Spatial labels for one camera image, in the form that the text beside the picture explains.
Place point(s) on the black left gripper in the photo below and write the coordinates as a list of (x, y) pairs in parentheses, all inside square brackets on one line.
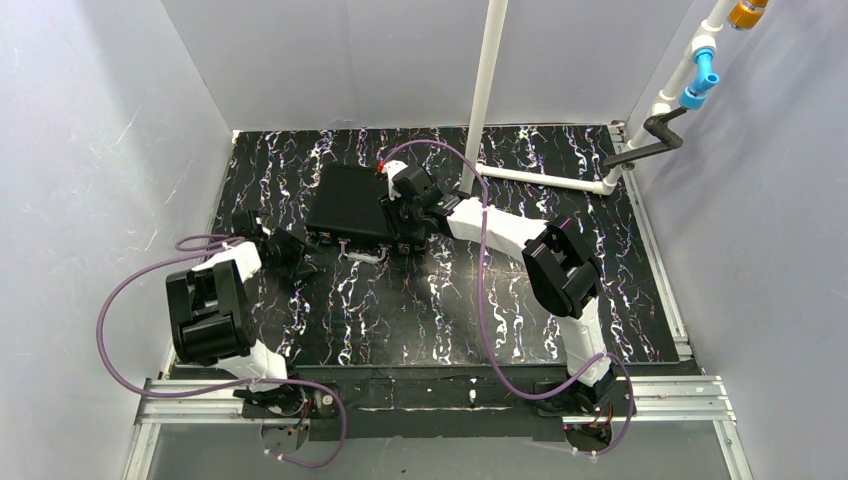
[(250, 224)]

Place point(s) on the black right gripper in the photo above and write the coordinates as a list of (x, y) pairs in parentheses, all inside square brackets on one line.
[(399, 216)]

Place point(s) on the black poker set case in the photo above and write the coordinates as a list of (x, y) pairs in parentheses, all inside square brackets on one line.
[(346, 206)]

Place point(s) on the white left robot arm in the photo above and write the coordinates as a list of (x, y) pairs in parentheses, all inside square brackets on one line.
[(211, 320)]

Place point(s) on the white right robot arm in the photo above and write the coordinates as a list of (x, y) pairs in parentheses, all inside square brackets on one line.
[(564, 274)]

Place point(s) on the blue pipe fitting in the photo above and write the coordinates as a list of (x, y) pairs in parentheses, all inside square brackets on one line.
[(695, 94)]

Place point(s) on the orange pipe fitting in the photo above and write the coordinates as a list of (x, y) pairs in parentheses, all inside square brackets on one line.
[(746, 14)]

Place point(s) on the white PVC pipe frame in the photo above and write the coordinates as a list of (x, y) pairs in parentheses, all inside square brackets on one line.
[(693, 61)]

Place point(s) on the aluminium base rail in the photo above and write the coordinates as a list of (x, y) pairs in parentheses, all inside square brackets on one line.
[(429, 424)]

